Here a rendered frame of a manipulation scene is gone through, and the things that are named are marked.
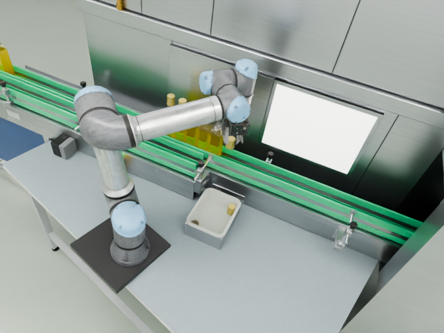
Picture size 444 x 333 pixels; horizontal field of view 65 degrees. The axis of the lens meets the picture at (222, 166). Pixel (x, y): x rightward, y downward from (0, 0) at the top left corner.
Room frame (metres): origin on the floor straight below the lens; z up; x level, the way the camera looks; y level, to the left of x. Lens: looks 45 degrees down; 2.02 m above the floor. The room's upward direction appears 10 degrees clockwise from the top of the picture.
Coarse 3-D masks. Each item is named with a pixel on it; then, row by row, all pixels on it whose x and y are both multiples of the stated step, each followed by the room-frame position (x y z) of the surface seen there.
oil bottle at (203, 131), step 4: (204, 124) 1.17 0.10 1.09; (208, 124) 1.17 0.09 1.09; (212, 124) 1.19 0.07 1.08; (200, 128) 1.16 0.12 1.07; (204, 128) 1.16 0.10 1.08; (208, 128) 1.16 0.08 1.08; (200, 132) 1.16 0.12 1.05; (204, 132) 1.15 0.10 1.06; (208, 132) 1.15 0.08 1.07; (196, 136) 1.17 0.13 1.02; (200, 136) 1.16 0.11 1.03; (204, 136) 1.15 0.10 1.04; (208, 136) 1.15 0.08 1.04; (196, 140) 1.16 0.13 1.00; (200, 140) 1.16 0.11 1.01; (204, 140) 1.15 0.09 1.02; (196, 144) 1.16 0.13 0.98; (200, 144) 1.16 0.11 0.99; (204, 144) 1.15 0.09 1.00; (200, 148) 1.16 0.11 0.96; (204, 148) 1.15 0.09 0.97
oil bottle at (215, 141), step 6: (210, 132) 1.15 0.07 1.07; (216, 132) 1.14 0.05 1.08; (210, 138) 1.14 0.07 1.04; (216, 138) 1.14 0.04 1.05; (222, 138) 1.16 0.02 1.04; (210, 144) 1.14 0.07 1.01; (216, 144) 1.13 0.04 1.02; (222, 144) 1.17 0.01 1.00; (210, 150) 1.14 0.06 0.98; (216, 150) 1.13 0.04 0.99
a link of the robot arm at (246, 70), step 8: (240, 64) 1.04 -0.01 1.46; (248, 64) 1.05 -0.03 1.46; (256, 64) 1.06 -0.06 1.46; (240, 72) 1.02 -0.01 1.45; (248, 72) 1.02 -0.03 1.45; (256, 72) 1.04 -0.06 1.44; (240, 80) 1.01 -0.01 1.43; (248, 80) 1.02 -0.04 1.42; (240, 88) 1.01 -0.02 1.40; (248, 88) 1.02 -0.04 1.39; (248, 96) 1.03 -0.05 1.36
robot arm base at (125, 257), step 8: (112, 240) 0.72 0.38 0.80; (144, 240) 0.71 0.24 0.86; (112, 248) 0.67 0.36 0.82; (120, 248) 0.66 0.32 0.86; (128, 248) 0.66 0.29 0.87; (136, 248) 0.67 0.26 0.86; (144, 248) 0.69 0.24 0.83; (112, 256) 0.65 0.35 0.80; (120, 256) 0.65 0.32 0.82; (128, 256) 0.65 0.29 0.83; (136, 256) 0.66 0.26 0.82; (144, 256) 0.68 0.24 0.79; (120, 264) 0.64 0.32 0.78; (128, 264) 0.64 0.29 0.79; (136, 264) 0.65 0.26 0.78
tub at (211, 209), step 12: (204, 192) 1.01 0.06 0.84; (216, 192) 1.02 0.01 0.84; (204, 204) 0.99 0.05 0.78; (216, 204) 1.01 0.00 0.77; (228, 204) 1.00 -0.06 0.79; (240, 204) 0.98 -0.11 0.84; (192, 216) 0.88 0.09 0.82; (204, 216) 0.93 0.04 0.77; (216, 216) 0.94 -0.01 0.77; (228, 216) 0.95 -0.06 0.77; (204, 228) 0.82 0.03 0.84; (216, 228) 0.88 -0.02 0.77; (228, 228) 0.84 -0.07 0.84
